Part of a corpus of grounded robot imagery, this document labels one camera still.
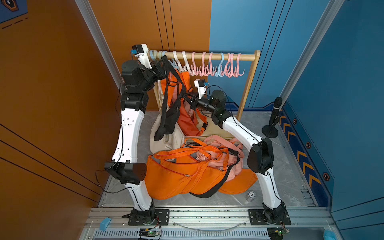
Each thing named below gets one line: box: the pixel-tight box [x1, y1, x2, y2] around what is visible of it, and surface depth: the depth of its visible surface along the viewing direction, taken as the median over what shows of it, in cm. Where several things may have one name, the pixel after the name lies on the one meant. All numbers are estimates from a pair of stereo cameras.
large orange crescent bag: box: [180, 138, 229, 195], surface depth 79 cm
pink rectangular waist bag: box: [196, 146, 244, 182], surface depth 87 cm
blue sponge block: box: [99, 217, 112, 232], surface depth 73 cm
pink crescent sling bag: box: [204, 135, 244, 155], surface depth 98 cm
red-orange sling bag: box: [161, 70, 209, 137], surface depth 87 cm
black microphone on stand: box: [262, 97, 283, 139], surface depth 102 cm
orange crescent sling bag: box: [218, 169, 258, 195], surface depth 82 cm
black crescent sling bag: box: [154, 55, 187, 141], surface depth 82 cm
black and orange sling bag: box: [189, 148, 241, 199], surface depth 78 cm
